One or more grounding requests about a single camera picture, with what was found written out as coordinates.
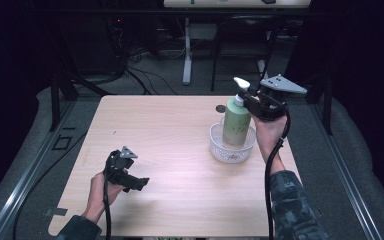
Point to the person's right hand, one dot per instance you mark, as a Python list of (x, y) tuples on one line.
[(269, 136)]

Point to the green pump bottle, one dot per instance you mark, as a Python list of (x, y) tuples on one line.
[(236, 123)]

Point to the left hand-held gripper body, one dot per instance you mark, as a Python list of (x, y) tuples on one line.
[(118, 165)]

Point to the aluminium floor rail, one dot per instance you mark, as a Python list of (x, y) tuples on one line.
[(350, 180), (26, 176)]

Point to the black metal stand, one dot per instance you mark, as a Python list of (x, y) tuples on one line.
[(323, 100), (60, 96)]

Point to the white background desk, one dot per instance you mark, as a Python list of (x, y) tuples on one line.
[(236, 3)]

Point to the black chair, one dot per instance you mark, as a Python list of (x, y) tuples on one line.
[(243, 36)]

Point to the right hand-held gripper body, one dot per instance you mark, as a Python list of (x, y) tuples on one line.
[(273, 100)]

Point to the white plastic basket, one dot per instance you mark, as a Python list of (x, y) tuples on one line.
[(231, 151)]

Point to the grey tape strip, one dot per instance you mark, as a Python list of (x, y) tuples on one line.
[(56, 211)]

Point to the person's left hand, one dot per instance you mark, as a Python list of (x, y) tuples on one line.
[(100, 191)]

